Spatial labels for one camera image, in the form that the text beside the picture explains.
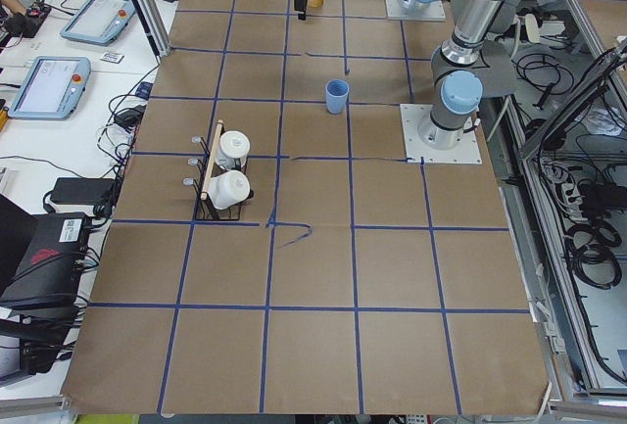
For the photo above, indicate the light blue plastic cup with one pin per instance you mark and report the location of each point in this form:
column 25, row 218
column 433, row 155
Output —
column 336, row 96

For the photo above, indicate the white mug upper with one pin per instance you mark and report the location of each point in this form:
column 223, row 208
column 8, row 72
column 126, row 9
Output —
column 233, row 150

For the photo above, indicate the white mug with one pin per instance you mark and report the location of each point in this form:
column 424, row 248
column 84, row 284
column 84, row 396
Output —
column 228, row 189
column 233, row 150

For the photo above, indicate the teach pendant far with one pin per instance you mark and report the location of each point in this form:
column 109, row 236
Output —
column 99, row 22

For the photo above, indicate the teach pendant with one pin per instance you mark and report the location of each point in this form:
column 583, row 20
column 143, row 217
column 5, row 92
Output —
column 52, row 88
column 99, row 22

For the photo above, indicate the white mug lower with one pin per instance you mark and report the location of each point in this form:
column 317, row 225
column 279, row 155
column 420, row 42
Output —
column 228, row 189

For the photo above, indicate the teach pendant near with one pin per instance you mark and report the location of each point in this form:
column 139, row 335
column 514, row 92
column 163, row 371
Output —
column 52, row 88

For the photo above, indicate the black power adapter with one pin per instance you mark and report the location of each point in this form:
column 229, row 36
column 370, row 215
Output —
column 78, row 191

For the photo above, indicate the black laptop computer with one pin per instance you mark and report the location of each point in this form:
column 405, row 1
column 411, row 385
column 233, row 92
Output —
column 41, row 256

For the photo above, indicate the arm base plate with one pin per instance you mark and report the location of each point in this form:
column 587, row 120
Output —
column 429, row 144
column 433, row 13

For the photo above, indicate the black wire cup rack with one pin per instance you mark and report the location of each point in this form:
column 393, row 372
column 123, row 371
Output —
column 207, row 168

